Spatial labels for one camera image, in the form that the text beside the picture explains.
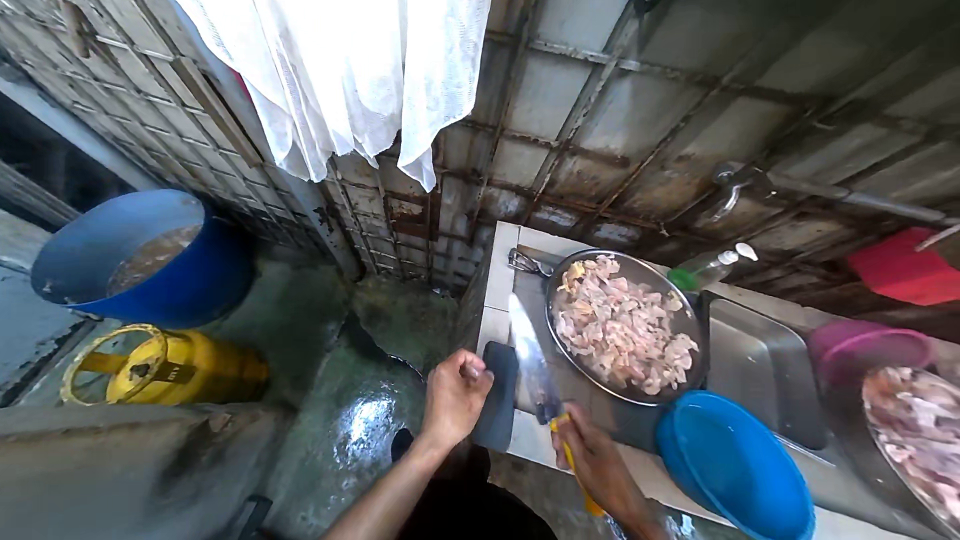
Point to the person's left forearm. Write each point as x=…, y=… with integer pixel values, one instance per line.
x=394, y=491

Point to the yellow gas cylinder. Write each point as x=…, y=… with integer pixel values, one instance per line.
x=180, y=367

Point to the white cloth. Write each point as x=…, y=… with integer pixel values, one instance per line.
x=360, y=67

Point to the pile of raw meat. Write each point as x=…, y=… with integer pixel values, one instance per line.
x=919, y=435

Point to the low concrete partition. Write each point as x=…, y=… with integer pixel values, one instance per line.
x=135, y=472

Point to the large blue barrel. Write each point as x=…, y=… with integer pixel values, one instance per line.
x=180, y=274

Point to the blue plastic basin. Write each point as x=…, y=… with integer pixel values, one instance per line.
x=731, y=457

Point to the round metal tray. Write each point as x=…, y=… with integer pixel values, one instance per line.
x=684, y=322

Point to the pink plastic basin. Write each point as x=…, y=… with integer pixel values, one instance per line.
x=847, y=345

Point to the person's legs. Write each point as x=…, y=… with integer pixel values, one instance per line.
x=457, y=461

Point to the metal wall grille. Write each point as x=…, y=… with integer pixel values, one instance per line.
x=559, y=142

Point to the pile of raw chicken pieces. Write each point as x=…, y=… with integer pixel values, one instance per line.
x=622, y=322

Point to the person's left fingers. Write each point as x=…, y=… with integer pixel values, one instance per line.
x=474, y=370

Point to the grey water pipe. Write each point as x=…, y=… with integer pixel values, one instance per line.
x=862, y=199

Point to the dark grey sharpening stone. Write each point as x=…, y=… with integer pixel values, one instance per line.
x=496, y=397

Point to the person's right forearm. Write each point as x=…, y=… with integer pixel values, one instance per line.
x=637, y=520

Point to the person's right fingers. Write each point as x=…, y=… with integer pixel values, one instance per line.
x=568, y=439

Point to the grey metal post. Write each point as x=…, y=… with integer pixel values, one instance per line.
x=322, y=217

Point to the stainless steel sink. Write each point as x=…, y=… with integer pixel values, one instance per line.
x=757, y=360

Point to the person's body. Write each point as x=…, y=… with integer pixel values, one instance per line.
x=476, y=517

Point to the large metal bowl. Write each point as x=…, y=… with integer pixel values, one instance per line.
x=874, y=435

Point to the brown wooden strip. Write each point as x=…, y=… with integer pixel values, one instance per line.
x=214, y=109

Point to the white tiled counter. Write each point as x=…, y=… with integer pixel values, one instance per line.
x=496, y=289

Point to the person's right hand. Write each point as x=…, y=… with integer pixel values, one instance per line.
x=600, y=457

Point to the water tap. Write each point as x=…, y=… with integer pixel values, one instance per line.
x=729, y=180

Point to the green bottle with white pump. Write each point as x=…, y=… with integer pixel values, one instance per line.
x=701, y=271

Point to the small metal kitchen utensil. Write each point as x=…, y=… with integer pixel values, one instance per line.
x=527, y=262

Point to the person's left hand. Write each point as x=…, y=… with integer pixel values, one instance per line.
x=451, y=399

